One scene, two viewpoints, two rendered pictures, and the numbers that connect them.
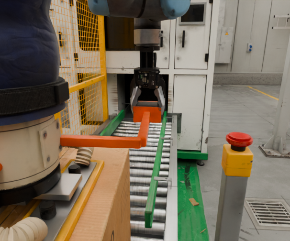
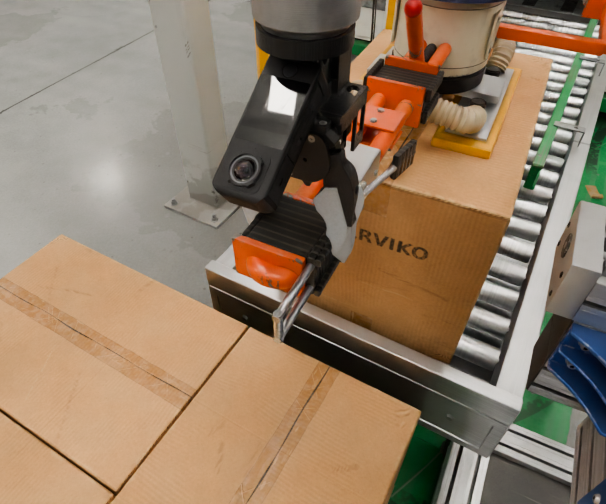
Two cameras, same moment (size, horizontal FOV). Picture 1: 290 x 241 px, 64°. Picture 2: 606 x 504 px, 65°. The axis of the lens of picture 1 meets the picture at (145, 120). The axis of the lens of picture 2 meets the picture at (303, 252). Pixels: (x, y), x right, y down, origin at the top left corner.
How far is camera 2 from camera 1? 0.52 m
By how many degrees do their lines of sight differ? 34
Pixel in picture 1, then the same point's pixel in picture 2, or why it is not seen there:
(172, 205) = (574, 168)
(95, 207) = (517, 119)
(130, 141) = (591, 44)
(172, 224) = (568, 190)
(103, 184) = (522, 99)
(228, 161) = not seen: outside the picture
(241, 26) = not seen: outside the picture
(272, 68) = not seen: outside the picture
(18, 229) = (476, 110)
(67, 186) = (494, 88)
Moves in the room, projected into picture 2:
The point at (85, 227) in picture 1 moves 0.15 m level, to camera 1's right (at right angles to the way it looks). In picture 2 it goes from (511, 134) to (603, 152)
